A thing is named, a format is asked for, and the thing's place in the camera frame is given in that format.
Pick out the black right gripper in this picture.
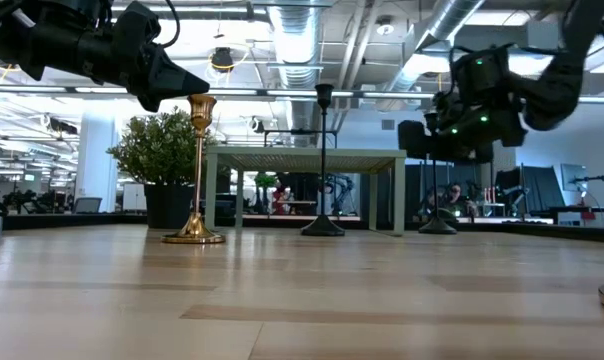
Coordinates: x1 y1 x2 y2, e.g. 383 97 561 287
398 92 496 164

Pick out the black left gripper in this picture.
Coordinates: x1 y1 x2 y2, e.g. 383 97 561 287
76 0 211 114

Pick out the tall gold candlestick holder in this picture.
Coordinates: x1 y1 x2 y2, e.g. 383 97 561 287
161 93 227 245

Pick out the black candlestick holder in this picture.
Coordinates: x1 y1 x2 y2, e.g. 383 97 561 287
300 83 346 237
418 112 458 235

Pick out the black ceiling device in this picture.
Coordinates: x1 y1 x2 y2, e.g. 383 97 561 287
210 47 235 74

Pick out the seated person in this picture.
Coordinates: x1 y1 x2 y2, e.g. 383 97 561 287
439 182 478 219

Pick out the potted green plant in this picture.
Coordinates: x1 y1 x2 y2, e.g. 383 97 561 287
106 106 218 230

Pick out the green perforated metal shelf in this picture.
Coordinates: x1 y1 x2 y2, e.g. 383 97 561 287
204 146 407 236

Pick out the small green plant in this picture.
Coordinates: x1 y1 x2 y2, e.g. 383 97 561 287
254 172 278 191

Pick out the grey computer monitor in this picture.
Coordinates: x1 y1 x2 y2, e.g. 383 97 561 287
560 163 589 193

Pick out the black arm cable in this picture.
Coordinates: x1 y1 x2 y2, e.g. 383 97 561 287
159 0 182 50

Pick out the black aluminium rail frame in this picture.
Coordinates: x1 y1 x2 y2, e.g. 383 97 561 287
0 212 604 245

